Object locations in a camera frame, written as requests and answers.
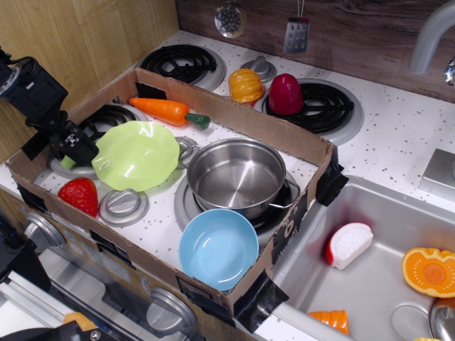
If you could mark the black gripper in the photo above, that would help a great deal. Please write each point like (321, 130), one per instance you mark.
(39, 96)

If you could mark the green toy broccoli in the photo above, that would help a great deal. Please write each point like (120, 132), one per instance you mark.
(67, 162)

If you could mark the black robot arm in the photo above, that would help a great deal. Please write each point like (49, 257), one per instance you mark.
(39, 141)

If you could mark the stainless steel pot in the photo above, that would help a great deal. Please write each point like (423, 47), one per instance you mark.
(240, 174)

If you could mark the black coil burner under pot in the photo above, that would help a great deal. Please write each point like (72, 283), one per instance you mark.
(271, 213)

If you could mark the red toy strawberry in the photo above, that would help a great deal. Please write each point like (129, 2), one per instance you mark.
(81, 193)

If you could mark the light green plastic bowl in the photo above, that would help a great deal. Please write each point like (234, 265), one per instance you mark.
(137, 155)

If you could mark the cardboard fence with black tape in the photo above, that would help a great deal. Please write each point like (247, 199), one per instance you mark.
(144, 255)

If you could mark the grey stove knob front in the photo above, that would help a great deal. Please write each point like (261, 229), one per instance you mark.
(123, 208)

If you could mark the grey stove knob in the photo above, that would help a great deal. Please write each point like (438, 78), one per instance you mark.
(123, 208)
(266, 71)
(188, 148)

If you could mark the grey oven knob left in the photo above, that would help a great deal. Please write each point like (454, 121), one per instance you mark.
(42, 231)

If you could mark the grey oven knob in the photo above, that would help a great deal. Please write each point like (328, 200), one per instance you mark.
(167, 315)
(42, 231)

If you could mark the orange toy carrot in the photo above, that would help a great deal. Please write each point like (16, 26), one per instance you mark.
(171, 112)

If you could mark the grey stove knob middle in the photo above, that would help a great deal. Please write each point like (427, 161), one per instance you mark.
(188, 148)

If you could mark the black coil burner back left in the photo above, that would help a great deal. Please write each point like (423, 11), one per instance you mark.
(186, 63)

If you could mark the light blue plastic bowl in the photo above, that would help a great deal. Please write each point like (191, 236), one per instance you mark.
(217, 248)

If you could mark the yellow orange toy pepper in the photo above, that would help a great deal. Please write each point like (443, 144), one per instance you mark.
(245, 86)

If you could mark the grey oven knob right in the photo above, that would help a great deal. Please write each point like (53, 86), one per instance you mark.
(167, 315)

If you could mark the hanging metal strainer ladle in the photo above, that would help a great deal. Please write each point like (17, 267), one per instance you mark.
(230, 19)

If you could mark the grey stove knob back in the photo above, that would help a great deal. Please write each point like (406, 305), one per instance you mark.
(266, 71)

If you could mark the dark red toy pepper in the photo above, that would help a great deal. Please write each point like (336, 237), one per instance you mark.
(285, 95)

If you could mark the hanging metal spatula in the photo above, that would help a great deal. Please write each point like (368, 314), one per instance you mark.
(297, 33)

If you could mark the black coil burner back right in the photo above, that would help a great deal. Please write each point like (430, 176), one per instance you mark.
(325, 108)

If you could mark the red white toy radish slice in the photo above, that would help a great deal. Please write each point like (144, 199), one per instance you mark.
(347, 243)

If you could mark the orange toy pepper piece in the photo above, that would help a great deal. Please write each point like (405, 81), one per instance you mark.
(337, 319)

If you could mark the silver toy sink basin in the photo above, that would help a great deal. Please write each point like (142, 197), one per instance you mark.
(371, 289)

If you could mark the orange toy pumpkin half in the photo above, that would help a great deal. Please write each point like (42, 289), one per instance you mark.
(429, 271)

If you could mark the grey toy faucet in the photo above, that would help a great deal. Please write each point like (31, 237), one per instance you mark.
(429, 36)

